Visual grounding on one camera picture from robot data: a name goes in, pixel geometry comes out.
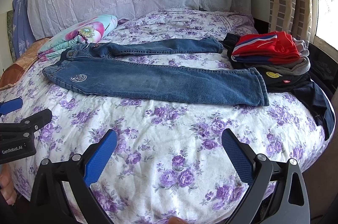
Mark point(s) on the blue patterned cloth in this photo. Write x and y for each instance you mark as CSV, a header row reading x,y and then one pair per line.
x,y
23,36

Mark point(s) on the folded colourful floral blanket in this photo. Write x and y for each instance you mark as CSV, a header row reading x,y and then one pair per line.
x,y
88,31

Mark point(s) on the blue denim jeans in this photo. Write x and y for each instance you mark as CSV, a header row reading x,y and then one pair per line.
x,y
96,69

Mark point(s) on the purple floral bed sheet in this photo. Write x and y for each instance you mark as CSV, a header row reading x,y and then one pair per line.
x,y
169,160

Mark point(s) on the dark navy garment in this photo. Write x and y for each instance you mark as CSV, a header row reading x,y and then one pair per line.
x,y
316,101

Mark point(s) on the black garment with patch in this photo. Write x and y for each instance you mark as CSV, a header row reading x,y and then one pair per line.
x,y
279,79

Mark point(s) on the brown satin pillow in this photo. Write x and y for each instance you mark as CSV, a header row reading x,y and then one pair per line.
x,y
14,73

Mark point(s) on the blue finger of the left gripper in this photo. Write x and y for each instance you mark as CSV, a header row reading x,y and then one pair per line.
x,y
35,122
10,106

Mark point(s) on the grey folded garment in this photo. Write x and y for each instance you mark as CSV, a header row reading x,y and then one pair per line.
x,y
299,67

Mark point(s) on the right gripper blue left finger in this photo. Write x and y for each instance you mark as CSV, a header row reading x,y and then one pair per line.
x,y
49,203

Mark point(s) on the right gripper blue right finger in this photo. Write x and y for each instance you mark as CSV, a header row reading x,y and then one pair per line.
x,y
277,191

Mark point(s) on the person's left hand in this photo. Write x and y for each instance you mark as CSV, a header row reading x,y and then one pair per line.
x,y
7,187

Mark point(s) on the red folded garment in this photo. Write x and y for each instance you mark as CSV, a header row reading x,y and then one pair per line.
x,y
272,48

